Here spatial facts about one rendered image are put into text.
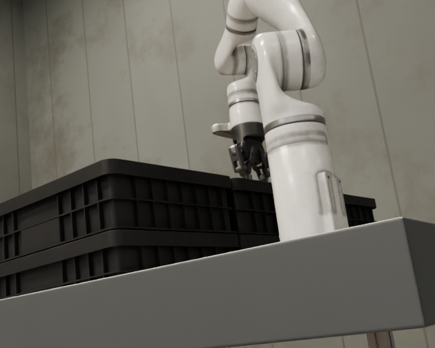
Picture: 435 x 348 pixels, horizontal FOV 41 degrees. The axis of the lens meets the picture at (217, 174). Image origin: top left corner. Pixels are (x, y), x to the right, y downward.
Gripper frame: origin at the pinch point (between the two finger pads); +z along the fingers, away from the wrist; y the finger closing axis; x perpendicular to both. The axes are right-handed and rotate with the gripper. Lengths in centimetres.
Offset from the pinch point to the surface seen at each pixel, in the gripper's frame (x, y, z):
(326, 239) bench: -61, -84, 26
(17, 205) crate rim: 18, -48, 4
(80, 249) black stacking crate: 1, -48, 15
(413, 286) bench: -64, -84, 29
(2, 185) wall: 298, 115, -90
